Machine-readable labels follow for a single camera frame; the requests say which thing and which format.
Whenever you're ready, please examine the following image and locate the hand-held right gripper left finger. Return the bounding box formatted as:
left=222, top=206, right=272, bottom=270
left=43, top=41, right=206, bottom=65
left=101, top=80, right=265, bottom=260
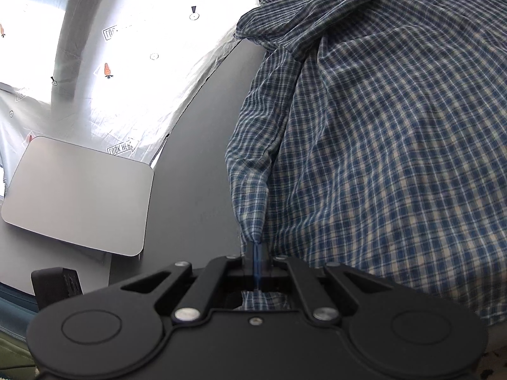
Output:
left=119, top=243, right=258, bottom=322

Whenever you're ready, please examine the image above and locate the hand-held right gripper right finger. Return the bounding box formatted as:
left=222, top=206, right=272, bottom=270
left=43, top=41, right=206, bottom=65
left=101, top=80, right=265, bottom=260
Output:
left=257, top=243, right=393, bottom=322

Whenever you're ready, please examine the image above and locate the blue plaid shirt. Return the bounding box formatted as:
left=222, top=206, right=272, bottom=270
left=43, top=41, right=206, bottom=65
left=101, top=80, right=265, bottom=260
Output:
left=225, top=0, right=507, bottom=327

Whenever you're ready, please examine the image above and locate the grey rounded board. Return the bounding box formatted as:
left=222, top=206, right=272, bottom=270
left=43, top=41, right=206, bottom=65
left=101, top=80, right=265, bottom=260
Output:
left=1, top=136, right=154, bottom=257

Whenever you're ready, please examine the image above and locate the black ribbed block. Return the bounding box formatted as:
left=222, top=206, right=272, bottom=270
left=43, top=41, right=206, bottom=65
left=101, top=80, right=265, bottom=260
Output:
left=31, top=267, right=83, bottom=310

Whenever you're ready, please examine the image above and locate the teal cloth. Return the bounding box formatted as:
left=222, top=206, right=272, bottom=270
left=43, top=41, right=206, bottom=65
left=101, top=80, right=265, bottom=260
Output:
left=0, top=283, right=40, bottom=331

